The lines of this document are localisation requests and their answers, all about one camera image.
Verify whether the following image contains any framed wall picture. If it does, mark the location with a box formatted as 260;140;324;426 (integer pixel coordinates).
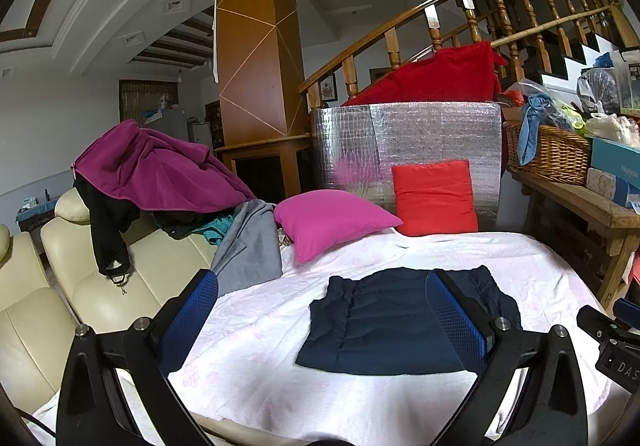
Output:
320;74;338;102

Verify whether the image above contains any wicker basket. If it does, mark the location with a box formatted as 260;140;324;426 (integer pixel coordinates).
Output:
503;121;591;186

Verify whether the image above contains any magenta pillow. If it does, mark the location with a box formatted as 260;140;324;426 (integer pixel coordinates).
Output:
273;189;402;264

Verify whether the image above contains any large red cushion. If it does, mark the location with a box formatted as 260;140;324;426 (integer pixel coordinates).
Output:
344;41;508;106

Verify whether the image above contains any blue cloth in basket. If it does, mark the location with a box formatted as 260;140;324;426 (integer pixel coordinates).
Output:
518;93;561;166

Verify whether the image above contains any grey garment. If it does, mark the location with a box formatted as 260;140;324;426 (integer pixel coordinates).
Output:
210;199;282;296

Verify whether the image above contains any blue cardboard box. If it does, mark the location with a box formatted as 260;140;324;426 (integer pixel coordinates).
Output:
591;138;640;182

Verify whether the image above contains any purple fleece garment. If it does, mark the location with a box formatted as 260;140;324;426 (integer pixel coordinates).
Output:
72;120;255;213

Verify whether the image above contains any wooden side table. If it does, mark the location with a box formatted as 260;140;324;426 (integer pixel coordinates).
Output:
511;172;639;310

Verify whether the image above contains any black garment on sofa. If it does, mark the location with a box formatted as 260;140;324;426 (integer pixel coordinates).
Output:
74;174;233;287

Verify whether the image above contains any white blue box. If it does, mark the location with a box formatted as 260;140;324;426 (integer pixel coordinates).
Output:
586;168;640;214

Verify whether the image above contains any clear plastic bag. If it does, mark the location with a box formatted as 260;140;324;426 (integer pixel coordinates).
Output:
576;68;620;114

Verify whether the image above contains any silver foil insulation board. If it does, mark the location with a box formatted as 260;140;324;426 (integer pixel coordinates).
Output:
311;102;502;230

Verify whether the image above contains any red pillow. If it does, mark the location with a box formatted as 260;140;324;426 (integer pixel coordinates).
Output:
392;160;478;237

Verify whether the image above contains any cream leather sofa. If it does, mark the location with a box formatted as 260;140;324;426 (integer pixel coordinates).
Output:
1;189;216;414

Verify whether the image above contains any navy blue zip jacket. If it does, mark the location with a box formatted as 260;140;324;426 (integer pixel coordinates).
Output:
294;264;524;377

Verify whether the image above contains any teal garment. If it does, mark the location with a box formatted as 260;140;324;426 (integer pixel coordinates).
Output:
193;215;233;247

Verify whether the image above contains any white pink bed sheet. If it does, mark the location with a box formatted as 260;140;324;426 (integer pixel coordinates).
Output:
24;227;632;446

